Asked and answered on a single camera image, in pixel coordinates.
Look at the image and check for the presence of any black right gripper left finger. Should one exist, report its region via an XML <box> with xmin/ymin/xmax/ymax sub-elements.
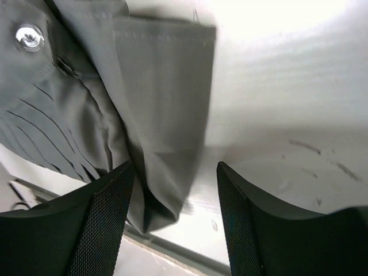
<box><xmin>1</xmin><ymin>162</ymin><xmax>135</xmax><ymax>275</ymax></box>

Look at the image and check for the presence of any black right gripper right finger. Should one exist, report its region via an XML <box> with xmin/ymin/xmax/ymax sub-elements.
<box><xmin>216</xmin><ymin>162</ymin><xmax>367</xmax><ymax>275</ymax></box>

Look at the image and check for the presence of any grey pleated skirt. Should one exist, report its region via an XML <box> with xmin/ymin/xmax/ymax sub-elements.
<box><xmin>1</xmin><ymin>1</ymin><xmax>216</xmax><ymax>233</ymax></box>

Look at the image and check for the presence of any aluminium frame rail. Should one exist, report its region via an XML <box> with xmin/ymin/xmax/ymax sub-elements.
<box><xmin>8</xmin><ymin>178</ymin><xmax>231</xmax><ymax>276</ymax></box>

